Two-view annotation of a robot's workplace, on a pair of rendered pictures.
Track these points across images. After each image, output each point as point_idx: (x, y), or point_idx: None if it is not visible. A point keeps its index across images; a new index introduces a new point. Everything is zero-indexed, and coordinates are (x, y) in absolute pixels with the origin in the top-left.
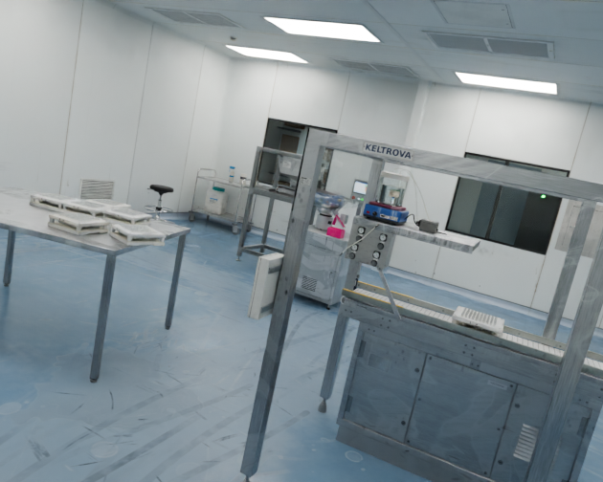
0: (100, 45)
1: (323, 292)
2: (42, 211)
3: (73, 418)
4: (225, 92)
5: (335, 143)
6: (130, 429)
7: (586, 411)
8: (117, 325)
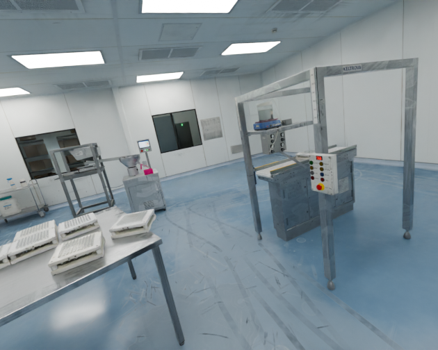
0: None
1: (158, 203)
2: None
3: None
4: None
5: (330, 72)
6: (258, 331)
7: (350, 163)
8: (106, 307)
